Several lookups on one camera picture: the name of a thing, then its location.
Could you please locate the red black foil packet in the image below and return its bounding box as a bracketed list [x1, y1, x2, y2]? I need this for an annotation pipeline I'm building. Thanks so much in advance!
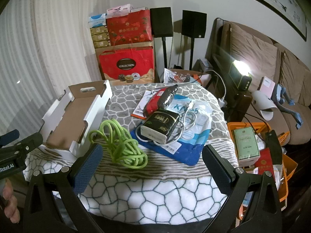
[143, 85, 179, 117]

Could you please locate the white usb cable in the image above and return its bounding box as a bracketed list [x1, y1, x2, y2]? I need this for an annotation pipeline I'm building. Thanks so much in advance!
[135, 101, 197, 147]

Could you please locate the person's left hand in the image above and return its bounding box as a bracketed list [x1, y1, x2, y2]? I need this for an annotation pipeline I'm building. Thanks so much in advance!
[0, 182, 21, 224]

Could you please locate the white curtain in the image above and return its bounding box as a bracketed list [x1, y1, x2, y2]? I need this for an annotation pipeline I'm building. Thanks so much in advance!
[0, 0, 151, 136]

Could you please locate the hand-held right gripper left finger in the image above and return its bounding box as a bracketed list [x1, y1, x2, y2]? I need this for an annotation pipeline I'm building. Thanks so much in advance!
[23, 143, 104, 233]

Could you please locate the blue white face mask pack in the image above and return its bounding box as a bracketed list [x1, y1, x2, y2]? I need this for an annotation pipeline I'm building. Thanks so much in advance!
[130, 95, 213, 167]

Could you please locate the orange plastic crate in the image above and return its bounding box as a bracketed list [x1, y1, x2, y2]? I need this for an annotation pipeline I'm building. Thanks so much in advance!
[227, 122, 298, 210]

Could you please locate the brown sofa cushion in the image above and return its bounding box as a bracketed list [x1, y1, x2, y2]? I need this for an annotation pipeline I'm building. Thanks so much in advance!
[230, 23, 279, 93]
[279, 51, 311, 107]

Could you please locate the green box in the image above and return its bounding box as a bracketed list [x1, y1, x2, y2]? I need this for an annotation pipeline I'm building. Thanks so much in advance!
[233, 127, 260, 168]

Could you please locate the portable lamp with light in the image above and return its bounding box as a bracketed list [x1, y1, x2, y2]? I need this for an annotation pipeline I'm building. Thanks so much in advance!
[230, 61, 252, 91]

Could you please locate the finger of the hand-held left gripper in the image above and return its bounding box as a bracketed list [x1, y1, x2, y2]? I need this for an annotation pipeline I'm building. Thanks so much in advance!
[0, 129, 20, 148]
[0, 132, 44, 163]

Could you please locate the black speaker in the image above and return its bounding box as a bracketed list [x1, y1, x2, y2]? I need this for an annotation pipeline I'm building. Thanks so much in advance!
[150, 7, 173, 38]
[182, 10, 207, 39]

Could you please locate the black gold packet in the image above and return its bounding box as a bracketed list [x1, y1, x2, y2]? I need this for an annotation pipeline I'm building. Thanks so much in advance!
[141, 110, 181, 145]

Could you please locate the open cardboard box with clutter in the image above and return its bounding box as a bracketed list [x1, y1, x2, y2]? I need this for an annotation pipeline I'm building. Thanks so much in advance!
[163, 68, 209, 86]

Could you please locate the blue plastic holder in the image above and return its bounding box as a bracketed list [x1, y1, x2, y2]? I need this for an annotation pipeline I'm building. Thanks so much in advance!
[274, 84, 303, 129]

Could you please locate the black strap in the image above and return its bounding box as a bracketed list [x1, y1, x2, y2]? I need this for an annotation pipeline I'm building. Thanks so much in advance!
[264, 130, 283, 173]

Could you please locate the red envelope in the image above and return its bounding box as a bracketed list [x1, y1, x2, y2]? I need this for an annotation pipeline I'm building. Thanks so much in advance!
[255, 148, 276, 182]

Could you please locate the blue white tissue pack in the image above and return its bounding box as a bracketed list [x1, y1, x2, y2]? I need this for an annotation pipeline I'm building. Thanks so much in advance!
[89, 13, 107, 28]

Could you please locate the brown sofa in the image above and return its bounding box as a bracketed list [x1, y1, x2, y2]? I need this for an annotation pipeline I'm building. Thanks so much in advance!
[205, 18, 311, 146]

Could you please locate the green rope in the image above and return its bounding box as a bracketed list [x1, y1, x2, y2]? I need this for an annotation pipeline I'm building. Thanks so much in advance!
[89, 119, 149, 169]

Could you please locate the white cardboard box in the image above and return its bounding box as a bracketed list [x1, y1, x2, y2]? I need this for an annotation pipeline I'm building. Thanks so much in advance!
[40, 80, 113, 162]

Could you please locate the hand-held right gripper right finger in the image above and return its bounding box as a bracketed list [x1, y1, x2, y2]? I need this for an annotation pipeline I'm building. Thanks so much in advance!
[202, 144, 283, 233]

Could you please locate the black speaker stand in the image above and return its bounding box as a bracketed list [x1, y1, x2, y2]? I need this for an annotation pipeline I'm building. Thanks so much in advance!
[189, 38, 196, 71]
[162, 37, 169, 70]

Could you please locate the small pink box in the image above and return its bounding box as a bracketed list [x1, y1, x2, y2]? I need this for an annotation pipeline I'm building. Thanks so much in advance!
[259, 77, 276, 95]

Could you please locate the card packet with orange edge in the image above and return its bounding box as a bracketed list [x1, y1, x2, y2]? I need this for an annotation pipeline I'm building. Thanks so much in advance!
[131, 90, 158, 119]

